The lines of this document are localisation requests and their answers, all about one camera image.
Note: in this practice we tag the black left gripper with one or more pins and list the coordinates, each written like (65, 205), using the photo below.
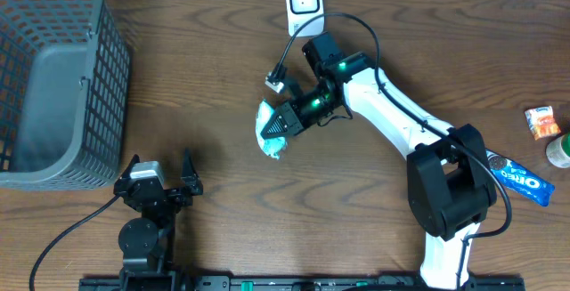
(190, 184)

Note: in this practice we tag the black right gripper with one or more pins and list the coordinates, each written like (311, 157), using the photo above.
(293, 119)

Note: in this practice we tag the mint green wipes pack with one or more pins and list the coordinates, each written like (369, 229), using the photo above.
(271, 147)

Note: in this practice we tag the blue Oreo cookie pack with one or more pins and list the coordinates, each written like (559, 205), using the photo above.
(516, 177)

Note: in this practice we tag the orange snack packet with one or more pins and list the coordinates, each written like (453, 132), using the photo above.
(541, 122)

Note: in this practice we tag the green lidded jar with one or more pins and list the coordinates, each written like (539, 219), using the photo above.
(557, 152)

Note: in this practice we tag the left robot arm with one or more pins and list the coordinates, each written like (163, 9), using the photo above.
(148, 242)

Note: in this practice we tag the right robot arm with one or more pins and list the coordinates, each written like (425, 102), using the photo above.
(449, 186)

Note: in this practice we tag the white barcode scanner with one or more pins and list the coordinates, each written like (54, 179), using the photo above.
(300, 11)

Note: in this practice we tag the dark grey plastic basket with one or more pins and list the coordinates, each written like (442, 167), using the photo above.
(65, 73)

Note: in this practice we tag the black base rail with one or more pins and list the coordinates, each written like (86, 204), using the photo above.
(390, 281)

